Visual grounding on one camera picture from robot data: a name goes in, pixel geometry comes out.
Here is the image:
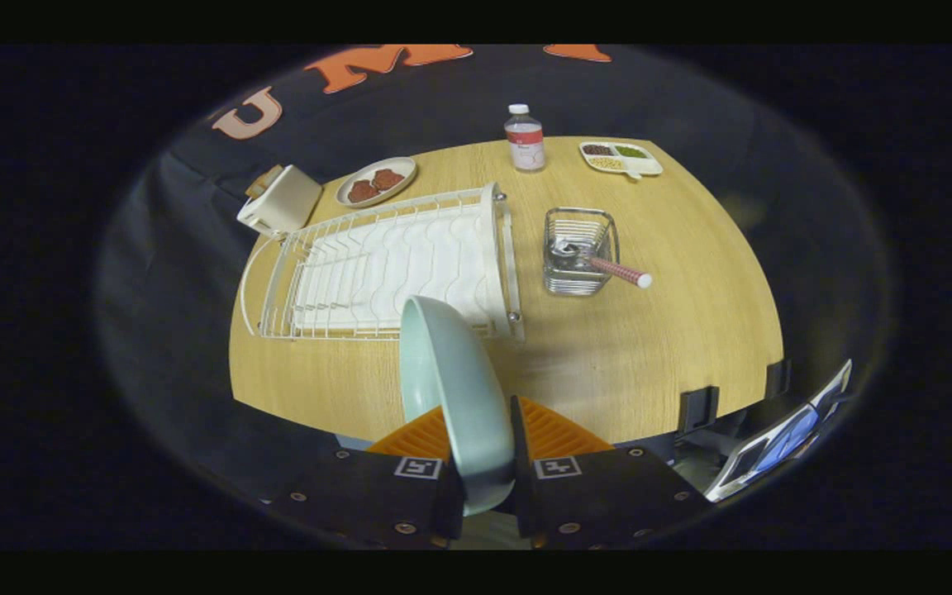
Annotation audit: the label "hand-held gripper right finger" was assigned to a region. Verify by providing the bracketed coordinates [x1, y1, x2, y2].
[511, 395, 712, 550]

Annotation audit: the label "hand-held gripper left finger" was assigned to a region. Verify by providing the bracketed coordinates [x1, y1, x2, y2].
[265, 405, 467, 550]

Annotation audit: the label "light green plate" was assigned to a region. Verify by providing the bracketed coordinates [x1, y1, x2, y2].
[398, 295, 517, 518]

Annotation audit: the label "clear wire basket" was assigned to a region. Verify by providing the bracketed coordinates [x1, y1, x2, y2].
[542, 207, 621, 298]

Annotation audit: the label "white wire dish rack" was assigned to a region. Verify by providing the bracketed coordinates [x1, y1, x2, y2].
[238, 182, 527, 345]

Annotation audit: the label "spoon with pink checked handle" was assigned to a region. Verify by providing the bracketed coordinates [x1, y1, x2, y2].
[554, 239, 654, 290]

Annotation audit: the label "small white oval plate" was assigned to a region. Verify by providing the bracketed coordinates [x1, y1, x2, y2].
[335, 156, 419, 208]

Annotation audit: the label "white toaster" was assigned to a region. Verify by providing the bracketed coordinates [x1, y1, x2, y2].
[236, 164, 324, 238]

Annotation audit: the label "toast slices in toaster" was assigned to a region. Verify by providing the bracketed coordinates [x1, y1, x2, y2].
[245, 169, 284, 200]

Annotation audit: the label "clear bottle with red label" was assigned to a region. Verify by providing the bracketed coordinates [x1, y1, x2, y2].
[503, 103, 547, 174]

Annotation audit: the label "white divided snack tray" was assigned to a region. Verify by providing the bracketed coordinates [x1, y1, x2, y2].
[578, 140, 664, 181]

